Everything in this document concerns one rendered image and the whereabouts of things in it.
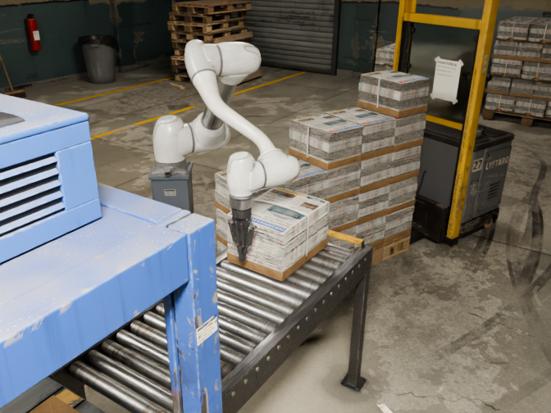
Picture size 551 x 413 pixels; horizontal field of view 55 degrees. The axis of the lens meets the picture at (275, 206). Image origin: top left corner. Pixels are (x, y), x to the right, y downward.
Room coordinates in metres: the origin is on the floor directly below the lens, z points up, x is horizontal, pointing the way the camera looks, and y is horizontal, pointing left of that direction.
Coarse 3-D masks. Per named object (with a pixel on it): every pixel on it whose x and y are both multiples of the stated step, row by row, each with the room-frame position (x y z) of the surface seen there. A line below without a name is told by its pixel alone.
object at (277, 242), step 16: (256, 208) 2.05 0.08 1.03; (256, 224) 1.90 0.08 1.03; (272, 224) 1.90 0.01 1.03; (288, 224) 1.91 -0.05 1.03; (256, 240) 1.91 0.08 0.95; (272, 240) 1.86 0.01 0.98; (288, 240) 1.86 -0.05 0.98; (256, 256) 1.91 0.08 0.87; (272, 256) 1.86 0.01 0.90; (288, 256) 1.87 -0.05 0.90
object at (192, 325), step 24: (192, 216) 0.90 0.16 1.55; (192, 240) 0.84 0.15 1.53; (192, 264) 0.84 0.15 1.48; (192, 288) 0.84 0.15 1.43; (216, 288) 0.89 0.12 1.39; (168, 312) 0.87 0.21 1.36; (192, 312) 0.84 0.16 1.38; (216, 312) 0.89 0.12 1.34; (168, 336) 0.87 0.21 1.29; (192, 336) 0.84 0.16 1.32; (216, 336) 0.89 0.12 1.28; (192, 360) 0.84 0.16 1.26; (216, 360) 0.89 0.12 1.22; (192, 384) 0.85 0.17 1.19; (216, 384) 0.88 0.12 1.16; (192, 408) 0.85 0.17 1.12; (216, 408) 0.88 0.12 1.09
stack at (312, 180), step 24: (312, 168) 3.06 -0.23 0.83; (336, 168) 3.07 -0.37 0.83; (360, 168) 3.19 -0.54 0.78; (384, 168) 3.33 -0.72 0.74; (216, 192) 2.95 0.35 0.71; (264, 192) 2.74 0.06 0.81; (312, 192) 2.95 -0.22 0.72; (336, 192) 3.08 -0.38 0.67; (384, 192) 3.33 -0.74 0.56; (216, 216) 2.96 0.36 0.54; (336, 216) 3.07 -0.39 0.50; (360, 216) 3.21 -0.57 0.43; (384, 216) 3.35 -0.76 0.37; (336, 240) 3.09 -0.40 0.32
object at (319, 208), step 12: (276, 192) 2.22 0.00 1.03; (288, 192) 2.22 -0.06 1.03; (288, 204) 2.10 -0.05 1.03; (300, 204) 2.10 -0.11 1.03; (312, 204) 2.10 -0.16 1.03; (324, 204) 2.10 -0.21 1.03; (312, 216) 2.02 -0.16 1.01; (324, 216) 2.10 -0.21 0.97; (312, 228) 2.02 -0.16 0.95; (324, 228) 2.12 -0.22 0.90; (312, 240) 2.03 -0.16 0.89
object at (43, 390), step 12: (36, 384) 1.25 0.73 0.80; (48, 384) 1.25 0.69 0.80; (60, 384) 1.25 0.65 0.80; (24, 396) 1.20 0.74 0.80; (36, 396) 1.20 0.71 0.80; (48, 396) 1.20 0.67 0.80; (60, 396) 1.20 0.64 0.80; (72, 396) 1.20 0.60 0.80; (12, 408) 1.15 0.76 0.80; (24, 408) 1.16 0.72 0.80; (84, 408) 1.16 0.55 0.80; (96, 408) 1.16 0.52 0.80
